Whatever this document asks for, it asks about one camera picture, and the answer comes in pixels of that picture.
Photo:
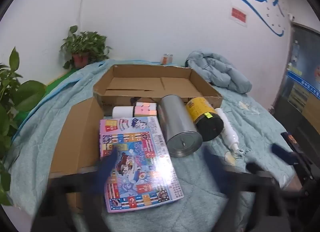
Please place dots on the pastel puzzle cube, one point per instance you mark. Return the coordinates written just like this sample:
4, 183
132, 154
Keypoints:
145, 109

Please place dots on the glass door with posters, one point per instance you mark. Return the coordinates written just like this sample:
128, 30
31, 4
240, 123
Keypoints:
300, 72

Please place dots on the colourful cartoon board game box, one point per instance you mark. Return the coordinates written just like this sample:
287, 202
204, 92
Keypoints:
140, 162

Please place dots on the light blue puffer jacket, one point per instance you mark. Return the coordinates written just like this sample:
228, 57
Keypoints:
220, 69

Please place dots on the silver metal canister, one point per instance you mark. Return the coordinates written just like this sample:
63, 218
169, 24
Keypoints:
175, 117

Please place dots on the white tape roll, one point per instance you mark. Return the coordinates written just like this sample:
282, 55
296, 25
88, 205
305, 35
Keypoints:
122, 112

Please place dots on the green mat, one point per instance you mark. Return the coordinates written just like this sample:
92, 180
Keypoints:
58, 79

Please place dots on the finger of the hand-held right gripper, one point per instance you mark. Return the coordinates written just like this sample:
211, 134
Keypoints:
282, 152

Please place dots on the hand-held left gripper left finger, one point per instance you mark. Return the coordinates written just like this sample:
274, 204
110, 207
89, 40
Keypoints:
106, 169

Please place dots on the white pump bottle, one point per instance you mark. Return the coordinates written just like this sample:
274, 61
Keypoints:
226, 124

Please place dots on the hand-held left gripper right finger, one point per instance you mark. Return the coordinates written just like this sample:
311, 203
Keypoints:
212, 164

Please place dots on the red wall notice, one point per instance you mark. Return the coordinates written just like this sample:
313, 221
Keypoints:
238, 14

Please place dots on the white security camera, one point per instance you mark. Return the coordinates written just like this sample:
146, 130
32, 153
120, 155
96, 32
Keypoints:
291, 17

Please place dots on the large leafy green plant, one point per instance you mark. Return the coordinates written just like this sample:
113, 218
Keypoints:
27, 94

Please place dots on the yellow label jar black lid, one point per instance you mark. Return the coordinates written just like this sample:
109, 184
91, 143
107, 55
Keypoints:
200, 108

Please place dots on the small potted green plant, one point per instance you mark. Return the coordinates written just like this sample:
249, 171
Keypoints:
85, 44

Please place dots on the glass jar orange label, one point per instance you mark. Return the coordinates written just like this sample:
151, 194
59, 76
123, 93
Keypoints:
166, 59

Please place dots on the dark phone at bed edge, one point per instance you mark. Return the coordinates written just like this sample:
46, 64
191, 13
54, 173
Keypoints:
289, 139

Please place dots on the brown cardboard box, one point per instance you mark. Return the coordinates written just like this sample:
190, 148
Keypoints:
140, 82

